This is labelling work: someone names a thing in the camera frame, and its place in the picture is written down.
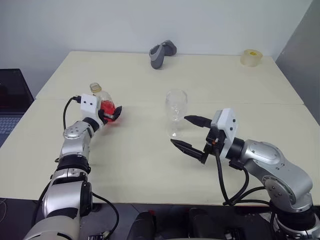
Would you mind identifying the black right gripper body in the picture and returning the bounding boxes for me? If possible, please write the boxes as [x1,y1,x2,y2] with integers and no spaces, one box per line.
[202,124,227,155]

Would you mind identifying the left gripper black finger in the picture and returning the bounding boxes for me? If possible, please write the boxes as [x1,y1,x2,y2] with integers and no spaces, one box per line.
[112,105,124,122]

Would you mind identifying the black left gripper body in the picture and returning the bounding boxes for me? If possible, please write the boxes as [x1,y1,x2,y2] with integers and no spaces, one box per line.
[97,108,116,124]

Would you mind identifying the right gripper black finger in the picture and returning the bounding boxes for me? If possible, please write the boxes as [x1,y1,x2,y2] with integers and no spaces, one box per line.
[183,114,213,129]
[169,138,209,165]

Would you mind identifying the bottle with red liquid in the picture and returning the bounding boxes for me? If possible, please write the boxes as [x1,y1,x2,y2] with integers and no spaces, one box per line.
[89,82,121,125]

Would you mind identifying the clear plastic cup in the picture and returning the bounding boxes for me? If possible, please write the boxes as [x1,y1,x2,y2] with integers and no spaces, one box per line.
[164,88,189,140]

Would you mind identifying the grey curved plastic object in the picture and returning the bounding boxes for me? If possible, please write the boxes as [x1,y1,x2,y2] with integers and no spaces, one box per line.
[148,39,178,71]

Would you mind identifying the clear tape roll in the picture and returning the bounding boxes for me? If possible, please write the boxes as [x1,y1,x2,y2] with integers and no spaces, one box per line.
[240,48,264,68]

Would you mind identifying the dark rounded shape, red spot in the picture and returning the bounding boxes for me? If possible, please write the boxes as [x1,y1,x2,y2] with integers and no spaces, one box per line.
[128,210,161,240]

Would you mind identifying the dark laptop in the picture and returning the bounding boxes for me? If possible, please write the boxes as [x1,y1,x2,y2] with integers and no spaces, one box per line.
[0,68,35,149]

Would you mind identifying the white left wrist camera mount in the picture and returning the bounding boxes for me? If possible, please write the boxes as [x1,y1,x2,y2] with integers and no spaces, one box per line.
[80,92,106,126]

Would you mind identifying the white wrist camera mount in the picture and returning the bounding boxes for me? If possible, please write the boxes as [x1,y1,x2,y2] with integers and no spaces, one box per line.
[80,92,106,126]
[211,107,240,160]

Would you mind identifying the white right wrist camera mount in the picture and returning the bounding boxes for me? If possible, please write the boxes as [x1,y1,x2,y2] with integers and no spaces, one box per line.
[211,107,240,160]

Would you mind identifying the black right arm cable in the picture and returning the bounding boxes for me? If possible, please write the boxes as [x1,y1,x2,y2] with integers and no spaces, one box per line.
[214,143,272,207]

